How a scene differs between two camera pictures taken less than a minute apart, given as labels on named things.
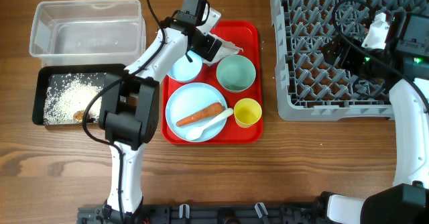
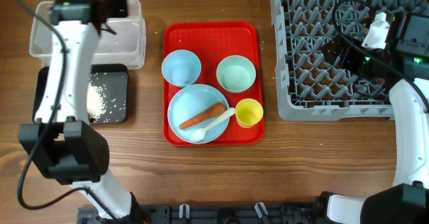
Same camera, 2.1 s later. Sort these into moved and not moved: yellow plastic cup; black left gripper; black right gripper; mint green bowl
Moved: black left gripper
Not moved: black right gripper; yellow plastic cup; mint green bowl
